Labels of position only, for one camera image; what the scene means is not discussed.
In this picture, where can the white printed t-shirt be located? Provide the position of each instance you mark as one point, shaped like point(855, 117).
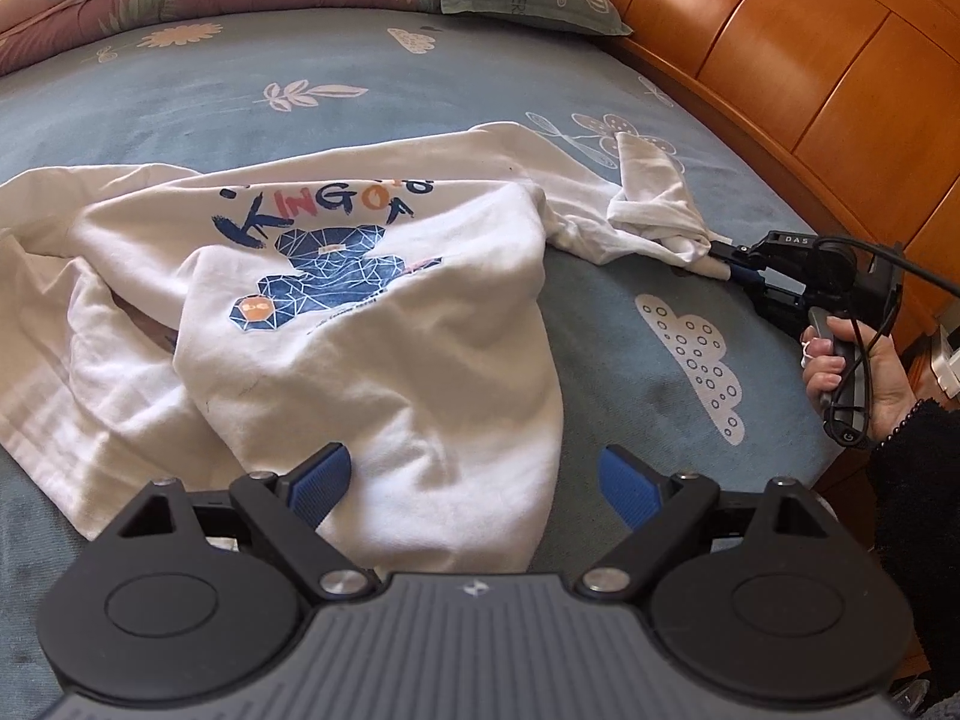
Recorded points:
point(337, 390)

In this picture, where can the person's right forearm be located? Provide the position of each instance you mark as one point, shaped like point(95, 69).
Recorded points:
point(922, 510)

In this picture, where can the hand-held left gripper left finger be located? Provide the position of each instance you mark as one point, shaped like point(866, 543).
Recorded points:
point(322, 484)

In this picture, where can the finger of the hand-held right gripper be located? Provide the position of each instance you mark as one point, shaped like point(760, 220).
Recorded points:
point(746, 279)
point(736, 250)

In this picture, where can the person's right hand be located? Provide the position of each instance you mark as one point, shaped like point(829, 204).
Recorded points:
point(892, 390)

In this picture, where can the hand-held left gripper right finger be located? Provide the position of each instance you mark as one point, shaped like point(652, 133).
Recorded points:
point(630, 487)

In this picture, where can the white box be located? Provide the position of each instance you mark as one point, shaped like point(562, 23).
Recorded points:
point(945, 360)

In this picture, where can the wooden headboard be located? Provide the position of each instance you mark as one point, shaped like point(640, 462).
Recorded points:
point(787, 37)

